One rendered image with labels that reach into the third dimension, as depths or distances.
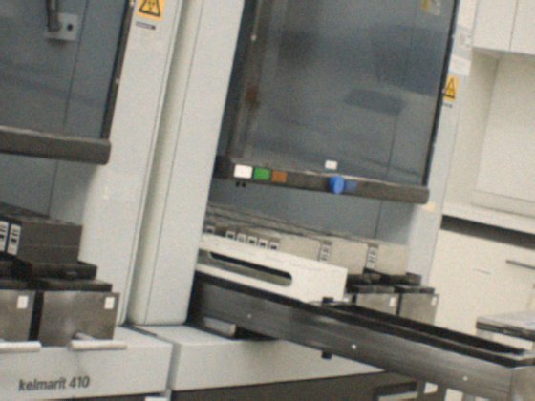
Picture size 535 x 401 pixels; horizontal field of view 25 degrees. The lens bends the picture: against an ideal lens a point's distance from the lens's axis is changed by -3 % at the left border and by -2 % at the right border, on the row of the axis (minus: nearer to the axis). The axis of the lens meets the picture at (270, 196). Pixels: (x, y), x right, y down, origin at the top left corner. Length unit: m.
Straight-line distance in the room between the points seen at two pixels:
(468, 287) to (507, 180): 0.77
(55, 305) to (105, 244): 0.20
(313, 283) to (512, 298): 2.45
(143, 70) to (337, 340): 0.46
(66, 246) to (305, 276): 0.36
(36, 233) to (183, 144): 0.31
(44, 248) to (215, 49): 0.42
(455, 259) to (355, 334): 2.60
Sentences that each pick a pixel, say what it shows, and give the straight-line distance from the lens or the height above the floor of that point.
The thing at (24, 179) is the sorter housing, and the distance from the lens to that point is 1.76.
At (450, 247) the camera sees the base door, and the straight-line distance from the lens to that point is 4.29.
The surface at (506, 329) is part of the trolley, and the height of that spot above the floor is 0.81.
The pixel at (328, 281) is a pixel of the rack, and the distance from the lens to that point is 1.80.
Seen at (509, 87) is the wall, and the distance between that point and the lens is 4.95.
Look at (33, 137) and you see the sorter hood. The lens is 1.53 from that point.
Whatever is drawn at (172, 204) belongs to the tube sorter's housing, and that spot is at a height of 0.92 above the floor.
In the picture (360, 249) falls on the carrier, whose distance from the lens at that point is 2.18.
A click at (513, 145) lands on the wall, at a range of 4.91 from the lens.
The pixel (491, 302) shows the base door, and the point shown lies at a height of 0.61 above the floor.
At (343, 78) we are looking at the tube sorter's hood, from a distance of 2.05.
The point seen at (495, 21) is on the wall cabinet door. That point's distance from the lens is 4.64.
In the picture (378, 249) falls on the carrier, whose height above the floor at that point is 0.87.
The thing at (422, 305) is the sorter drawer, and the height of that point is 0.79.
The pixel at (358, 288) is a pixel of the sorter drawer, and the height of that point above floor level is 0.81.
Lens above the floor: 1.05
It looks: 3 degrees down
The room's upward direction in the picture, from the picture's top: 10 degrees clockwise
